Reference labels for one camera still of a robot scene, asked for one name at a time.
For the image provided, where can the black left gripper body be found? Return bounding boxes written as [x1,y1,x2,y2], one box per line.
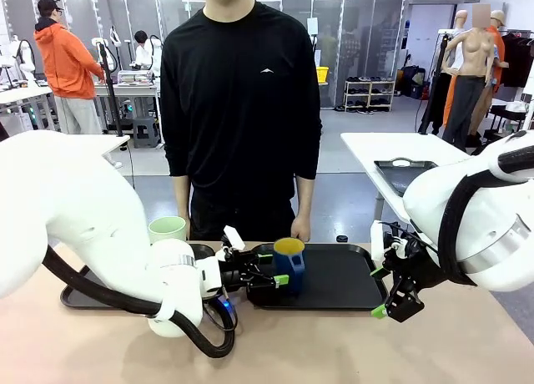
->
[219,250,262,293]

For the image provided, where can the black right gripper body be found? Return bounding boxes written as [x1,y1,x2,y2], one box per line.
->
[385,233,435,291]

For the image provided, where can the bare mannequin grey trousers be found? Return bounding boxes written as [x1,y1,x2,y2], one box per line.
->
[441,3,501,151]

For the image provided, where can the blue mug yellow inside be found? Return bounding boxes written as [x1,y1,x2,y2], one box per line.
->
[273,237,307,296]

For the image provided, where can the person's right forearm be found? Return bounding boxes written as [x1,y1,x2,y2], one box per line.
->
[173,174,193,235]

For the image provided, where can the person in white top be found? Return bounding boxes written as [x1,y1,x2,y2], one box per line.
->
[133,30,162,74]

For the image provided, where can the black tripod stand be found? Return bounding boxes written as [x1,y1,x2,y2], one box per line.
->
[96,41,126,137]

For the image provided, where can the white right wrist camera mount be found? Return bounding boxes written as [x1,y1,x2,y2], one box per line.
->
[370,220,395,260]

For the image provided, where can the mannequin in orange clothes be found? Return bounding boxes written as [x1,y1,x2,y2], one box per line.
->
[486,10,511,97]

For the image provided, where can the white work table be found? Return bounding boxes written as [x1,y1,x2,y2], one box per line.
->
[340,132,472,225]
[89,134,131,169]

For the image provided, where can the grey step stool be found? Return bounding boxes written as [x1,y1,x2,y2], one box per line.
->
[132,116,160,149]

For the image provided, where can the black plastic serving tray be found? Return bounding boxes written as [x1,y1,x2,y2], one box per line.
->
[245,242,389,311]
[60,241,218,311]

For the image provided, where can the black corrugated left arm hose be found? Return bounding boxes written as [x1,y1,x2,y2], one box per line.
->
[41,244,237,359]

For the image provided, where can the white background desk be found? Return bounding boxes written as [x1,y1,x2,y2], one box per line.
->
[0,85,55,133]

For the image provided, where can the person in orange hoodie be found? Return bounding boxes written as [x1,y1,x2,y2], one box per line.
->
[33,0,106,135]

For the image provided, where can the black hanging clothes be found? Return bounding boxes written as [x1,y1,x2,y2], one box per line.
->
[500,33,534,88]

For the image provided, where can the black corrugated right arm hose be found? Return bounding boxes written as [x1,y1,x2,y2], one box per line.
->
[437,144,534,287]

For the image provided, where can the person's left forearm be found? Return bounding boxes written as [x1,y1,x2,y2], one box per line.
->
[295,175,316,222]

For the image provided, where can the person's left hand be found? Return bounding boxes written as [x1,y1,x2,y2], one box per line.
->
[290,215,312,243]

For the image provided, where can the light green plastic cup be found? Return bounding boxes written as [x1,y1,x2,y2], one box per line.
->
[148,215,188,245]

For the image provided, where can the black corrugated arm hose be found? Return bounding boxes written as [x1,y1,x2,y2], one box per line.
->
[41,244,237,359]
[437,144,534,287]

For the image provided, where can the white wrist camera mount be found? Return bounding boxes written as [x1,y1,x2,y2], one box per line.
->
[370,220,395,260]
[222,225,246,251]

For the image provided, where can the black hanging trousers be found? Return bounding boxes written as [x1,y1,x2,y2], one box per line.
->
[418,70,452,135]

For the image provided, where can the person in black clothes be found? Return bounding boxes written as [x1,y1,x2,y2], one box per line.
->
[159,0,323,242]

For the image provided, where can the white shoe rack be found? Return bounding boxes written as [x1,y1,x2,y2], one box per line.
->
[344,77,395,113]

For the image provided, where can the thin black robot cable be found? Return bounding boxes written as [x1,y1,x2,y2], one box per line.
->
[203,294,239,333]

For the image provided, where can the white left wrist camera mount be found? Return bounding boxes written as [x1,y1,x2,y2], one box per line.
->
[222,225,246,251]

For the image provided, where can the black tray with handles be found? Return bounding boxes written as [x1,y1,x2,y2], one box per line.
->
[374,157,439,197]

